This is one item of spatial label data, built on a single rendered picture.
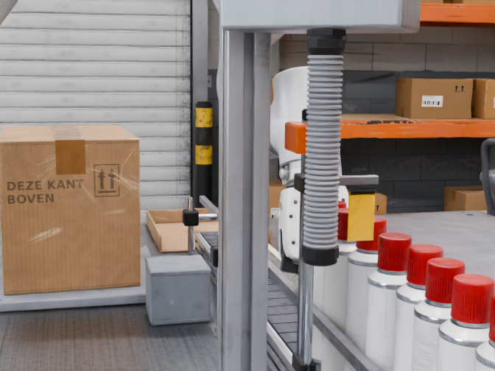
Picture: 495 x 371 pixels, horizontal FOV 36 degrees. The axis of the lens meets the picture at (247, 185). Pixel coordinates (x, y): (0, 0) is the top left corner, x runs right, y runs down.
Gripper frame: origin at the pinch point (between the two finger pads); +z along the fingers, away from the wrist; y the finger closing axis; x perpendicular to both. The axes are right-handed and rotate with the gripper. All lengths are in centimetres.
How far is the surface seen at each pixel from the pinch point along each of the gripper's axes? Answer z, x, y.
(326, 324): 2.9, -13.9, -4.4
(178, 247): -15, 75, -9
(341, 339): 4.6, -18.6, -4.4
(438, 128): -102, 317, 190
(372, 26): -22.4, -39.8, -6.5
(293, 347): 6.0, 1.9, -4.0
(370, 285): -0.7, -25.2, -3.1
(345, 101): -143, 394, 161
